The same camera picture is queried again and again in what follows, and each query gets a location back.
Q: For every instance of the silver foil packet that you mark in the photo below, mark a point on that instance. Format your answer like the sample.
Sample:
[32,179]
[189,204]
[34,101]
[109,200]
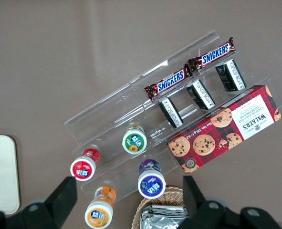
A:
[162,217]

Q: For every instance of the cream rectangular plastic tray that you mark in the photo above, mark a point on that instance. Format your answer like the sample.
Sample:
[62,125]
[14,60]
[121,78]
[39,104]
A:
[1,174]

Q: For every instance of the Snickers chocolate bar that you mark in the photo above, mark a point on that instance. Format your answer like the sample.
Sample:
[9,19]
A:
[170,82]
[213,53]

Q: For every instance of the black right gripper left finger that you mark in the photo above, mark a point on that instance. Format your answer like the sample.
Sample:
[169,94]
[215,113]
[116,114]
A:
[59,200]

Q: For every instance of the orange gum bottle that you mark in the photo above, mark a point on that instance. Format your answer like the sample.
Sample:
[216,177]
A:
[99,214]

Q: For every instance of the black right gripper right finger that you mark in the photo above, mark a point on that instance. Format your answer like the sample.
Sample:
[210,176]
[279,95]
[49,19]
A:
[194,200]

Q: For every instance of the small black snack box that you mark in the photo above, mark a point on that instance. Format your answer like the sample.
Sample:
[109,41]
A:
[231,75]
[201,94]
[170,112]

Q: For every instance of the tan wicker basket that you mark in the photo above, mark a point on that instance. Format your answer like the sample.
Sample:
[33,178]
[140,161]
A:
[169,195]

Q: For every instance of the green gum bottle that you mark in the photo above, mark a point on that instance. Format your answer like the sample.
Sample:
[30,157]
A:
[134,142]

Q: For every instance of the red Walkers cookie box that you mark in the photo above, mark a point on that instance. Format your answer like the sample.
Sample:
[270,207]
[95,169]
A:
[226,126]

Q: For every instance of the red gum bottle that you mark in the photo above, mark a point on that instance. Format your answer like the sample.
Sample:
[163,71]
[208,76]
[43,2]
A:
[83,168]

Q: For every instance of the purple gum bottle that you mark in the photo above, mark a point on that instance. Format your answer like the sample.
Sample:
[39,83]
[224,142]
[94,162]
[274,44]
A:
[151,183]

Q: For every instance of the clear acrylic tiered shelf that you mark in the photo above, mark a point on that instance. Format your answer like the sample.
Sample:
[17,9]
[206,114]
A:
[102,114]

